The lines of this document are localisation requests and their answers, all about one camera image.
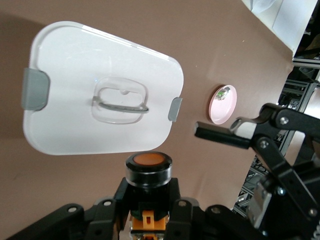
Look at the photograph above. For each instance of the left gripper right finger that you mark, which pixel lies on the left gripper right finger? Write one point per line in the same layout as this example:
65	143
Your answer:
190	222

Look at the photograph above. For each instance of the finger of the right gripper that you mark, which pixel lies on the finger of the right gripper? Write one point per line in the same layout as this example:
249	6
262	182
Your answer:
220	135

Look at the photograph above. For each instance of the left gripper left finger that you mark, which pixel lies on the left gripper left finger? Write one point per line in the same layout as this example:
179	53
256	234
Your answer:
100	220

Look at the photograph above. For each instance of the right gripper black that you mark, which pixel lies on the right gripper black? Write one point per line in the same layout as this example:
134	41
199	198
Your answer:
287	225

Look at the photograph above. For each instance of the orange push-button switch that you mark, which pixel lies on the orange push-button switch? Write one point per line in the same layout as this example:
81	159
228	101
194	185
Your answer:
148	172

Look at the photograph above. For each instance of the white lidded storage box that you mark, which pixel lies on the white lidded storage box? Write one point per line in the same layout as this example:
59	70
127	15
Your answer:
100	75

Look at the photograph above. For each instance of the pink round plate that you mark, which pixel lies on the pink round plate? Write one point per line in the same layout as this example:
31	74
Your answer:
222	112

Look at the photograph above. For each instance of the brown table mat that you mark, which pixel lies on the brown table mat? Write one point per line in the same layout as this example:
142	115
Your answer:
225	50

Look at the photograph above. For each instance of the aluminium profile rack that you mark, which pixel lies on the aluminium profile rack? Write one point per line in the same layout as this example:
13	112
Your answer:
308	90

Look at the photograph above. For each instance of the green push-button switch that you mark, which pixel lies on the green push-button switch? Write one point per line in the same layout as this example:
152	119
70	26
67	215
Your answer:
222	93

